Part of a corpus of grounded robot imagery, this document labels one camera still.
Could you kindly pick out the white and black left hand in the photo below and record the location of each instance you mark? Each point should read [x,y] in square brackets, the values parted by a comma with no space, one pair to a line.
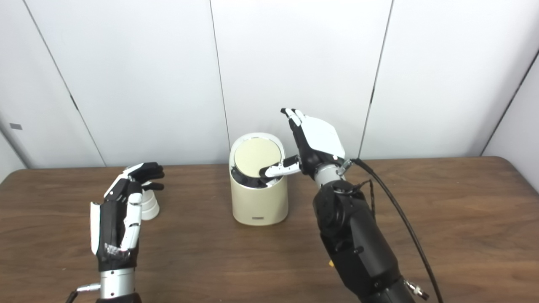
[110,227]

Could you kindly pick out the small gray wall label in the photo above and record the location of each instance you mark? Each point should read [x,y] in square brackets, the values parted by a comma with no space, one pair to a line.
[16,126]

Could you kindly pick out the white and black right hand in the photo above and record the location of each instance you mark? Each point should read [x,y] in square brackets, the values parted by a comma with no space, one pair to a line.
[322,136]

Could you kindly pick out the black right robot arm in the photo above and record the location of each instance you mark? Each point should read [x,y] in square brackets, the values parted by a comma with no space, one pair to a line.
[358,244]

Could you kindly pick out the black wall panel hinge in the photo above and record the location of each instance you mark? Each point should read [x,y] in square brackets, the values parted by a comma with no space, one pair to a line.
[373,95]
[74,102]

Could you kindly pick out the small white plastic bottle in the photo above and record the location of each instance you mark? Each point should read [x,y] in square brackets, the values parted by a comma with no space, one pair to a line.
[150,209]

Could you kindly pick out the cream-colored lidded bin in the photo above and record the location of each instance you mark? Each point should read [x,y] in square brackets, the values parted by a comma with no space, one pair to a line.
[259,202]

